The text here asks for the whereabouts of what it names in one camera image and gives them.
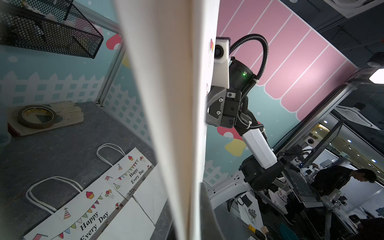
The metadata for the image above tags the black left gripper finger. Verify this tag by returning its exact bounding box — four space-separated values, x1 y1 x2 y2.
200 183 225 240

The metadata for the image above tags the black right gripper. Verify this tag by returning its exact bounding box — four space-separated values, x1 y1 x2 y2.
206 86 242 129

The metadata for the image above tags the white paper gift bag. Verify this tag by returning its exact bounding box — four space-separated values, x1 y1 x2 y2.
96 143 168 224

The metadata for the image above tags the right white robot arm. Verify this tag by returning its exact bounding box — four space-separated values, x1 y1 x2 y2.
206 34 283 209

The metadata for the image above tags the black monitor on stand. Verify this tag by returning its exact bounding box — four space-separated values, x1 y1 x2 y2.
300 119 345 168

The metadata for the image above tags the person in dark shirt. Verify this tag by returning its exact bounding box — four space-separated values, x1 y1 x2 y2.
311 166 377 202

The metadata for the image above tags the ceiling fluorescent light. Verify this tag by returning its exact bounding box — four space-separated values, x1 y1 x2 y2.
369 69 384 85

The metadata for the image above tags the ceiling air conditioner vent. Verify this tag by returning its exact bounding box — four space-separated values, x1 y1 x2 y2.
324 0 384 19

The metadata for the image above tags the brown packing tape roll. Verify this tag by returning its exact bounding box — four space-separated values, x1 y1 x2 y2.
17 105 58 130

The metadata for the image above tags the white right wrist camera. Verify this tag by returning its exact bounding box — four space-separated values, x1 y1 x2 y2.
212 37 231 89

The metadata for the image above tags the black wire mesh wall basket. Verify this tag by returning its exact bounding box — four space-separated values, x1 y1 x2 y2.
1 1 104 59

